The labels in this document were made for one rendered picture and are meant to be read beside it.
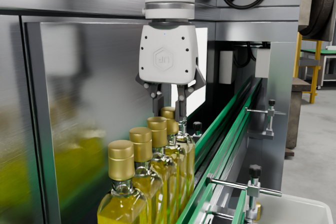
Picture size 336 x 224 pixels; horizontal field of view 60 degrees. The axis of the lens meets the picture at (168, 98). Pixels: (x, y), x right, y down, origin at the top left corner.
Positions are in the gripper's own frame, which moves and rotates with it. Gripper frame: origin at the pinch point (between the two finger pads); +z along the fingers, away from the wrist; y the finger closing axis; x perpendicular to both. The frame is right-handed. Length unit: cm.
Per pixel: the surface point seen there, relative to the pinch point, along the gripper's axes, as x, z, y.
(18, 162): -20.8, 4.2, -14.9
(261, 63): 108, 4, 8
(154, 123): -7.3, 0.6, 0.3
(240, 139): 62, 29, 5
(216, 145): 52, 29, -2
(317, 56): 565, 41, 72
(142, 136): -12.8, 0.8, 0.9
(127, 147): -17.7, 0.4, 1.3
